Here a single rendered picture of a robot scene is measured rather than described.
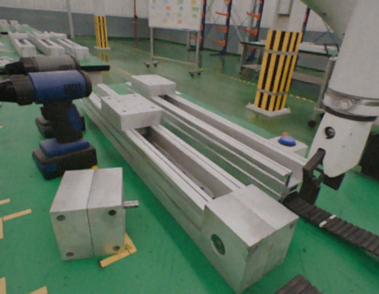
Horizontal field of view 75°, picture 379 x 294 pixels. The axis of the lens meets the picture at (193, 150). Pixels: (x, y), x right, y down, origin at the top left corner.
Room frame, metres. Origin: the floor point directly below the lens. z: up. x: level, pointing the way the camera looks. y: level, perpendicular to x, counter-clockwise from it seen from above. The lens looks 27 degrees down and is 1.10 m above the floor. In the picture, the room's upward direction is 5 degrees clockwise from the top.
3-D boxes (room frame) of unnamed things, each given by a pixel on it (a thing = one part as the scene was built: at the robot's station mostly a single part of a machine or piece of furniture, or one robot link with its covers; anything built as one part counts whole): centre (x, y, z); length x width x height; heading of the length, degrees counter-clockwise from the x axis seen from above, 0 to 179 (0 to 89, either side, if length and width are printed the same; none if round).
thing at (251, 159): (0.74, 0.03, 0.82); 0.80 x 0.10 x 0.09; 37
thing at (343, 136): (0.39, -0.25, 0.95); 0.10 x 0.07 x 0.11; 127
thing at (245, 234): (0.28, -0.10, 0.83); 0.12 x 0.09 x 0.10; 127
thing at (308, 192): (0.36, -0.20, 0.86); 0.03 x 0.03 x 0.07; 37
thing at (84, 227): (0.30, 0.14, 0.83); 0.11 x 0.10 x 0.10; 106
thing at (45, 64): (0.67, 0.43, 0.89); 0.20 x 0.08 x 0.22; 136
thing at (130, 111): (0.63, 0.18, 0.87); 0.16 x 0.11 x 0.07; 37
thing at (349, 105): (0.39, -0.24, 1.01); 0.09 x 0.08 x 0.03; 127
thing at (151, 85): (0.94, 0.18, 0.87); 0.16 x 0.11 x 0.07; 37
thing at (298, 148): (0.59, -0.24, 0.81); 0.10 x 0.08 x 0.06; 127
